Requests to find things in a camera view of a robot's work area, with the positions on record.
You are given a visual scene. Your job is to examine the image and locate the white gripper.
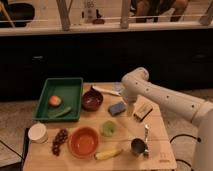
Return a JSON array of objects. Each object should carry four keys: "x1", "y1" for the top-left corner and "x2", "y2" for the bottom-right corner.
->
[{"x1": 121, "y1": 88, "x2": 138, "y2": 117}]

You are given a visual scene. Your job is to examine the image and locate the blue sponge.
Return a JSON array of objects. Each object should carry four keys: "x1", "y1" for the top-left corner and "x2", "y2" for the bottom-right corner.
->
[{"x1": 108, "y1": 101, "x2": 126, "y2": 116}]

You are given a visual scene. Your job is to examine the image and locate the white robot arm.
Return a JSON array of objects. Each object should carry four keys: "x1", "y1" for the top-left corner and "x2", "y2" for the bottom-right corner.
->
[{"x1": 121, "y1": 67, "x2": 213, "y2": 171}]

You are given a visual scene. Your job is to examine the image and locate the dark maroon bowl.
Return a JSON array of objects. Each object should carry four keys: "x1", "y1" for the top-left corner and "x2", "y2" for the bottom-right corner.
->
[{"x1": 82, "y1": 90, "x2": 103, "y2": 111}]

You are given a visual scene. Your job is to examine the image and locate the orange red bowl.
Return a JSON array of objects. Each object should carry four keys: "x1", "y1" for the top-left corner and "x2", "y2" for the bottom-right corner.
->
[{"x1": 67, "y1": 126, "x2": 99, "y2": 159}]

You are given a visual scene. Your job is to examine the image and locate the wooden brush block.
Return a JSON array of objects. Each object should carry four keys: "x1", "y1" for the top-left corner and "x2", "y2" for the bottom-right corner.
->
[{"x1": 133, "y1": 103, "x2": 153, "y2": 122}]

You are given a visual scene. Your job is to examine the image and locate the green plastic cup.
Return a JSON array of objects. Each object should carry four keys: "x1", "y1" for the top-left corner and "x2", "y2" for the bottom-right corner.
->
[{"x1": 100, "y1": 121, "x2": 116, "y2": 137}]

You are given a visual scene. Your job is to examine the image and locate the metal measuring cup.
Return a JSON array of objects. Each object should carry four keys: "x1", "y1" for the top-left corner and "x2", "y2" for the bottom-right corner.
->
[{"x1": 131, "y1": 138, "x2": 148, "y2": 156}]

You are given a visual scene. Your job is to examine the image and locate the metal fork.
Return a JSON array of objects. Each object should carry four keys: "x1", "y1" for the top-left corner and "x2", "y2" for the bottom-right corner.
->
[{"x1": 144, "y1": 124, "x2": 149, "y2": 158}]

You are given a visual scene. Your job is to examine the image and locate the yellow corn cob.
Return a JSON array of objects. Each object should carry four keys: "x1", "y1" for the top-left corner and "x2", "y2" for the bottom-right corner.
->
[{"x1": 94, "y1": 149, "x2": 123, "y2": 160}]

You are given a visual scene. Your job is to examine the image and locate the green cucumber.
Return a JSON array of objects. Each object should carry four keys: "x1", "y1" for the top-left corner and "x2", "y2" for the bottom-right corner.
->
[{"x1": 50, "y1": 107, "x2": 72, "y2": 118}]

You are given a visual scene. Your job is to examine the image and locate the green plastic tray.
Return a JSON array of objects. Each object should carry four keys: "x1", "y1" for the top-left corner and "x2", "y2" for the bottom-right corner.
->
[{"x1": 33, "y1": 77, "x2": 83, "y2": 122}]

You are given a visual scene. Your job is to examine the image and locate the dark red grapes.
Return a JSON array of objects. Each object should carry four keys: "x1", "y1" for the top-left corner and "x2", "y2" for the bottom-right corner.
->
[{"x1": 52, "y1": 129, "x2": 68, "y2": 156}]

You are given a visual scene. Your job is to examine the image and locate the peach fruit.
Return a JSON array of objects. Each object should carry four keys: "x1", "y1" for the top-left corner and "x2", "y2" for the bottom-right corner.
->
[{"x1": 48, "y1": 95, "x2": 62, "y2": 107}]

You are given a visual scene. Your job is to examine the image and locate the white paper cup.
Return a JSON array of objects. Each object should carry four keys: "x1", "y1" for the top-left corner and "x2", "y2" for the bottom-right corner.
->
[{"x1": 28, "y1": 123, "x2": 48, "y2": 143}]

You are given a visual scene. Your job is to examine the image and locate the person's legs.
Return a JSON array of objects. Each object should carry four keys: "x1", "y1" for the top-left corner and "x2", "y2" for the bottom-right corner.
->
[{"x1": 131, "y1": 0, "x2": 189, "y2": 23}]

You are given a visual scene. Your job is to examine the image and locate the white bottle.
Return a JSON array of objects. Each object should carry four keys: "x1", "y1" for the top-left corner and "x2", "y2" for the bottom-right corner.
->
[{"x1": 83, "y1": 0, "x2": 96, "y2": 23}]

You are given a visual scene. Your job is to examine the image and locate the black chair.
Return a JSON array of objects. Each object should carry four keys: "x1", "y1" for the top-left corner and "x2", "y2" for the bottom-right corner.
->
[{"x1": 0, "y1": 0, "x2": 35, "y2": 28}]

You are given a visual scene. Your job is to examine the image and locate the white handled knife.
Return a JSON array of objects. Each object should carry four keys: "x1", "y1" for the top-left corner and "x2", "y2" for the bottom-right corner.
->
[{"x1": 92, "y1": 85, "x2": 121, "y2": 96}]

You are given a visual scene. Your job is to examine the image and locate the black cable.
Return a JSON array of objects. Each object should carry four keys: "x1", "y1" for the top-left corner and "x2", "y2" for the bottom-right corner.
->
[{"x1": 169, "y1": 133, "x2": 201, "y2": 171}]

